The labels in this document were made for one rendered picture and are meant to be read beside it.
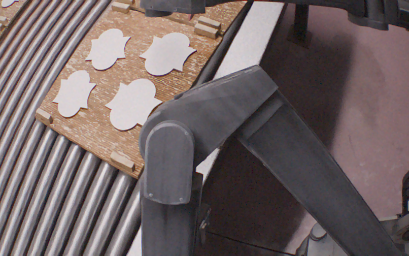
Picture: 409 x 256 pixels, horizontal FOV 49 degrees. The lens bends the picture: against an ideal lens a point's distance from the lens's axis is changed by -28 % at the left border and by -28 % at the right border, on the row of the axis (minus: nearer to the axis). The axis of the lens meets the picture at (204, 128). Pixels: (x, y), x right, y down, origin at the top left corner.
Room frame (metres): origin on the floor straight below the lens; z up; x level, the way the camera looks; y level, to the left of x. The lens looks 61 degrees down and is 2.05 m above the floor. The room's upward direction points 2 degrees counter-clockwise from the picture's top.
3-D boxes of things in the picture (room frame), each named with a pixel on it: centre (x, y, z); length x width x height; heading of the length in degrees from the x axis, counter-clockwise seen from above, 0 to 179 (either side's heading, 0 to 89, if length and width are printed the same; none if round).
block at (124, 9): (1.01, 0.22, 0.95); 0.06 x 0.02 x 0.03; 61
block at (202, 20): (0.91, -0.02, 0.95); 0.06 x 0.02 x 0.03; 60
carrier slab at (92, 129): (0.77, 0.20, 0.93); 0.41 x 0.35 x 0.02; 151
